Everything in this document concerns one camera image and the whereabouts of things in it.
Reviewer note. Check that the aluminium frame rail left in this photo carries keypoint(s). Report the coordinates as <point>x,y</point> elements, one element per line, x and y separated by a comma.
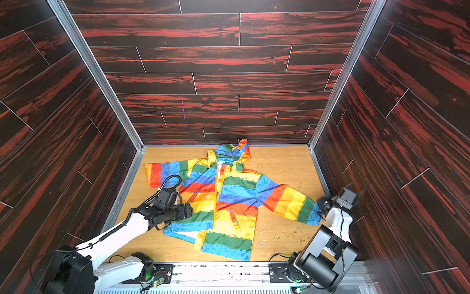
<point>69,25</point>

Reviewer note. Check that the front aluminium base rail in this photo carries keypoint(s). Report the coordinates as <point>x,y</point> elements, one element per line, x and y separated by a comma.
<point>216,278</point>

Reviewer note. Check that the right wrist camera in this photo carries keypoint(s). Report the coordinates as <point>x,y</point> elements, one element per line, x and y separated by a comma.
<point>347,198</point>

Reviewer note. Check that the rainbow striped zip jacket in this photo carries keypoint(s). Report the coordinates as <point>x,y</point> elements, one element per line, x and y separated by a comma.
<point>225,197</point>

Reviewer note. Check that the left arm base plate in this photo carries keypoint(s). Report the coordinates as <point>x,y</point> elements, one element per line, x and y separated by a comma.
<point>155,275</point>

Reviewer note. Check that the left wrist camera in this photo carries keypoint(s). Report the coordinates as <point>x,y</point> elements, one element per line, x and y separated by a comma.
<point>166,198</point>

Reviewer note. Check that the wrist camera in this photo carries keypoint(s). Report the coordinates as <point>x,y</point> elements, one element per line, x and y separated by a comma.
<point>166,198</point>
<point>347,198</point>

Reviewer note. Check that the aluminium frame rail right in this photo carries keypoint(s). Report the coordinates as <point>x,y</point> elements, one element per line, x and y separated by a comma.
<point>360,41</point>

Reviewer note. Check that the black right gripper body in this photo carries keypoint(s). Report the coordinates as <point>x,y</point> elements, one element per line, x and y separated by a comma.
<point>325,205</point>

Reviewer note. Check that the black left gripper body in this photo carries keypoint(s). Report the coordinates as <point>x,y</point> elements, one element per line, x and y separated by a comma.
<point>177,213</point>

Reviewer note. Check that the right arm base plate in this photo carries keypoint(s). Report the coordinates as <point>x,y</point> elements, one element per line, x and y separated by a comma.
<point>279,272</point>

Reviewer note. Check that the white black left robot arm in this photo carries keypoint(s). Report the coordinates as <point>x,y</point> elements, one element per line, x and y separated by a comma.
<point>84,270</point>

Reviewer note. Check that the aluminium frame rail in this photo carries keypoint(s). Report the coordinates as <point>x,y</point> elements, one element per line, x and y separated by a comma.
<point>360,41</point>
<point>69,25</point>

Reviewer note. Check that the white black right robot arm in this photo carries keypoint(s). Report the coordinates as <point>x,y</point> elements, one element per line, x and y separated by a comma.
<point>328,256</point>

